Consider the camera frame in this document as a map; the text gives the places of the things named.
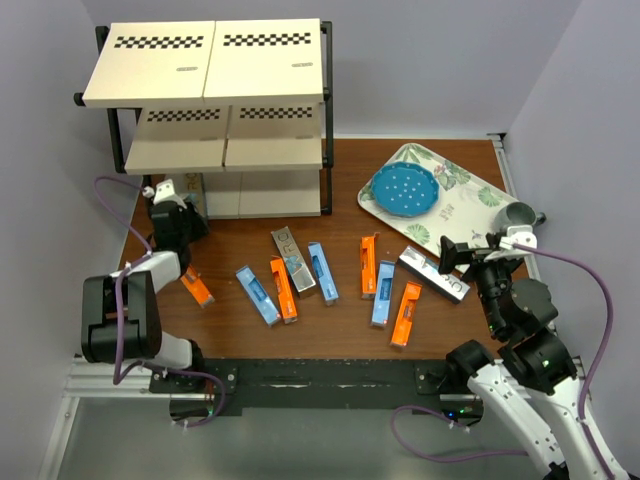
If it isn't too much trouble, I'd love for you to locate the orange toothpaste box centre-right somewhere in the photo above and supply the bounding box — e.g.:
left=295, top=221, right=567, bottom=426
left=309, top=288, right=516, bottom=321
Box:
left=360, top=232, right=379, bottom=299

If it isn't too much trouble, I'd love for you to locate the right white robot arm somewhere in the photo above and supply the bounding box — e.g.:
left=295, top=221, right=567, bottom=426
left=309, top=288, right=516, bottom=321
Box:
left=438, top=227, right=632, bottom=479

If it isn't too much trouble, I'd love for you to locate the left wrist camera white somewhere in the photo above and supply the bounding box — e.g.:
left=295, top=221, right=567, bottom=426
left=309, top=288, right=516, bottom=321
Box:
left=142, top=179, right=186, bottom=209

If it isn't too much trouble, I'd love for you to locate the blue toothpaste box left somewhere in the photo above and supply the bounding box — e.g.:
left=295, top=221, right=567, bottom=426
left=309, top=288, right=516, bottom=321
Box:
left=236, top=266, right=281, bottom=326

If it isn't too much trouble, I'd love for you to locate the blue toothpaste box right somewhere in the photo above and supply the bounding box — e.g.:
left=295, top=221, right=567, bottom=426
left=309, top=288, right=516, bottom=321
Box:
left=370, top=261, right=395, bottom=328

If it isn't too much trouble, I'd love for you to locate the blue dotted plate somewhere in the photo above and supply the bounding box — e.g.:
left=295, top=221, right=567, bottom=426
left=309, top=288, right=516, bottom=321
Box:
left=370, top=162, right=440, bottom=218

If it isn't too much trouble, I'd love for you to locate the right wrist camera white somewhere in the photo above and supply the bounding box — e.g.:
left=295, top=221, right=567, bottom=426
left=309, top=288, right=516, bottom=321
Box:
left=484, top=225, right=538, bottom=262

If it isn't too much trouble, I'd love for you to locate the aluminium frame rail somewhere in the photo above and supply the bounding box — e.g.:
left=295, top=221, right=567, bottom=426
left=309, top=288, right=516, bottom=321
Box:
left=38, top=358, right=211, bottom=479

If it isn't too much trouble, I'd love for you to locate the blue toothpaste box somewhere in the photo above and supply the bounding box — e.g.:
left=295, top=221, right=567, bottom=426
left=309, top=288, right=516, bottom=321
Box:
left=370, top=261, right=395, bottom=328
left=236, top=266, right=281, bottom=326
left=308, top=242, right=339, bottom=306

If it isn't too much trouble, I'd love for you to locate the orange toothpaste box far left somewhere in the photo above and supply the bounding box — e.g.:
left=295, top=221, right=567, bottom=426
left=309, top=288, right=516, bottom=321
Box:
left=181, top=266, right=215, bottom=308

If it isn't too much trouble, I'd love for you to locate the blue toothpaste box centre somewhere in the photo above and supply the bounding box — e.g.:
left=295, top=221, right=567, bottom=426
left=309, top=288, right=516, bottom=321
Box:
left=308, top=242, right=339, bottom=306

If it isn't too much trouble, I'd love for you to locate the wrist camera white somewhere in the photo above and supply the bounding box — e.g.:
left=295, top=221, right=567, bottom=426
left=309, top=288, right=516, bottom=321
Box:
left=142, top=179, right=186, bottom=209
left=484, top=225, right=538, bottom=262

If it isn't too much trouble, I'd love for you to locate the grey ceramic mug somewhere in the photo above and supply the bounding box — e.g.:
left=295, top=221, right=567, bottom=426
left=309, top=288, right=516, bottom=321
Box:
left=492, top=202, right=547, bottom=231

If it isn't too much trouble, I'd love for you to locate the orange toothpaste box right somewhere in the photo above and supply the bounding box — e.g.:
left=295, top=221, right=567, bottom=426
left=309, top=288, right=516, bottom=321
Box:
left=390, top=282, right=422, bottom=348

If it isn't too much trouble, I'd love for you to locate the floral rectangular serving tray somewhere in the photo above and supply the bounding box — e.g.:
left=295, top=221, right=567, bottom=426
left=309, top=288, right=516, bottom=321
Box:
left=358, top=143, right=516, bottom=256

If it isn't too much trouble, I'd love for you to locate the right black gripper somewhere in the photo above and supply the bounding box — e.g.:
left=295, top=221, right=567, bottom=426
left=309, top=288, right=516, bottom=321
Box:
left=436, top=232, right=517, bottom=334

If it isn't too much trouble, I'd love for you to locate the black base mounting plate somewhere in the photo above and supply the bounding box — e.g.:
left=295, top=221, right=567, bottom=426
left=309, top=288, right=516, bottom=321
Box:
left=148, top=357, right=486, bottom=420

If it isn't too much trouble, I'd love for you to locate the orange toothpaste box centre-left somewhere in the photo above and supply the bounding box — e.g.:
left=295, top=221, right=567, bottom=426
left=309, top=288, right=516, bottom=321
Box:
left=270, top=256, right=298, bottom=324

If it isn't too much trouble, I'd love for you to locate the beige three-tier shelf rack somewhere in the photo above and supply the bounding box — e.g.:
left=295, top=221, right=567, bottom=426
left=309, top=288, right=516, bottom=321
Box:
left=74, top=18, right=335, bottom=218

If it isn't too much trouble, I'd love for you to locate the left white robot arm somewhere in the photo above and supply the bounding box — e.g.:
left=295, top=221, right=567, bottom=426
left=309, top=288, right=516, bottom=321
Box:
left=81, top=200, right=208, bottom=392

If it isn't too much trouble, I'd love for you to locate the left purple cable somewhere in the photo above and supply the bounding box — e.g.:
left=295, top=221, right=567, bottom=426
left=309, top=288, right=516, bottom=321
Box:
left=93, top=175, right=229, bottom=429

